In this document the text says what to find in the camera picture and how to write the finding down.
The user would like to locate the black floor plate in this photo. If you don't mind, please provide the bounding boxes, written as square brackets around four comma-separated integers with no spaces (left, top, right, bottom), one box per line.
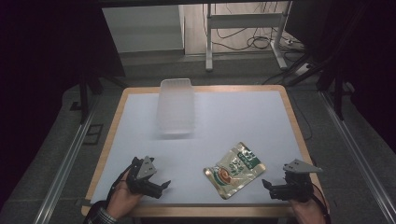
[82,123,105,146]

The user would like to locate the black metal stand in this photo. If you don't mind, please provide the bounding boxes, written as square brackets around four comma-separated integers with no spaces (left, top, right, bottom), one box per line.
[78,70,105,125]
[316,60,347,121]

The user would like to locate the thin black floor cable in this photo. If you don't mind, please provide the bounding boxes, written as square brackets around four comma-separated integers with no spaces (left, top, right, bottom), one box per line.
[291,92,313,141]

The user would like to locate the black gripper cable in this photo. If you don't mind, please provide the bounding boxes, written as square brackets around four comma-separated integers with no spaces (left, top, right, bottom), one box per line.
[312,182,332,218]
[106,163,134,207]

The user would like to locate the white metal desk frame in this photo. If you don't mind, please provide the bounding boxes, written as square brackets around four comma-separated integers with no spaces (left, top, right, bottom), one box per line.
[205,1,293,73]

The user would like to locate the aluminium rail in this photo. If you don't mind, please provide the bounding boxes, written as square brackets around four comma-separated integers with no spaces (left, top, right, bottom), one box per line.
[319,90,396,224]
[32,95,101,224]

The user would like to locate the dark curtain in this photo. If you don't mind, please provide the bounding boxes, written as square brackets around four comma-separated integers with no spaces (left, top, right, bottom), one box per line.
[0,0,126,200]
[284,0,396,153]

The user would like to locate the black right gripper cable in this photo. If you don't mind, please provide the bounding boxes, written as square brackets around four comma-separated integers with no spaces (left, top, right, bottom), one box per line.
[312,182,332,218]

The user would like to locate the shiny food pouch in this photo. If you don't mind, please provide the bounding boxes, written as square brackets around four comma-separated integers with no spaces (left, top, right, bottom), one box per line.
[203,141,267,201]

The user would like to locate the person's right hand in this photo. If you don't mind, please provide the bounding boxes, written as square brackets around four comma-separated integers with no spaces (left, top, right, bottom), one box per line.
[289,189,330,224]

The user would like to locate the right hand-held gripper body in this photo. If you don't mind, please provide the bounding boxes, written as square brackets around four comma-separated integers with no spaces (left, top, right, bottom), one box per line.
[282,158,324,203]

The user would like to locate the clear plastic container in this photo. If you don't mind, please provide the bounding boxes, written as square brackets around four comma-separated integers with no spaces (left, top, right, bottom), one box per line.
[156,77,196,135]

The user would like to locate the white power strip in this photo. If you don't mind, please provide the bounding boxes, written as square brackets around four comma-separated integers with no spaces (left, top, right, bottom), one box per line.
[293,63,311,77]

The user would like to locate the person's left hand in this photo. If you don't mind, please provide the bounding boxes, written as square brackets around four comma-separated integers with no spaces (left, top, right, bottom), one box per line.
[106,172,145,220]

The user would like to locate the tangle of black floor cables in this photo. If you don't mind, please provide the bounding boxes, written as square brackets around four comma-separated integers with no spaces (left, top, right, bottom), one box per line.
[214,2,304,53]

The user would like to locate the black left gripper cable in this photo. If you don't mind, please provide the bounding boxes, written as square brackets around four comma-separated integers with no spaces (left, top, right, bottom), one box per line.
[106,163,134,207]

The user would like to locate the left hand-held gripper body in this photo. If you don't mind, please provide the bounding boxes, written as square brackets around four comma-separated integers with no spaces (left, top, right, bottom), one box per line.
[125,155,161,196]

